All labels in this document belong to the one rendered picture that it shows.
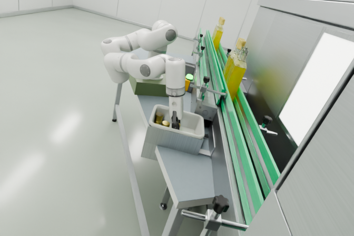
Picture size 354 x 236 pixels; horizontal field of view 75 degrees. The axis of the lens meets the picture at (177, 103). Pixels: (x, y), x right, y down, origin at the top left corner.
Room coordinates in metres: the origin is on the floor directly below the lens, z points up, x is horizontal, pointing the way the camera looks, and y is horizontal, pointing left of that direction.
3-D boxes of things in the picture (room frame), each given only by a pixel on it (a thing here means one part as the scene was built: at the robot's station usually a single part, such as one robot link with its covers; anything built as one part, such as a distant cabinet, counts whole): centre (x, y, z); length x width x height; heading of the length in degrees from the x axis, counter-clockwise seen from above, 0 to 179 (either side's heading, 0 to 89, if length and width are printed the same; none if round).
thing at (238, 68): (1.07, -0.23, 0.99); 0.06 x 0.06 x 0.21; 3
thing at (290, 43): (0.81, -0.38, 1.15); 0.90 x 0.03 x 0.34; 3
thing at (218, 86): (1.85, -0.14, 0.93); 1.75 x 0.01 x 0.08; 3
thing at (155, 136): (0.82, -0.05, 0.79); 0.27 x 0.17 x 0.08; 93
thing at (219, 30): (2.10, -0.18, 1.02); 0.06 x 0.06 x 0.28; 3
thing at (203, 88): (0.94, -0.12, 0.95); 0.17 x 0.03 x 0.12; 93
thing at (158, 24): (1.25, 0.18, 1.06); 0.13 x 0.10 x 0.16; 32
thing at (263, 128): (0.71, -0.33, 0.94); 0.07 x 0.04 x 0.13; 93
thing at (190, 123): (0.82, -0.02, 0.80); 0.22 x 0.17 x 0.09; 93
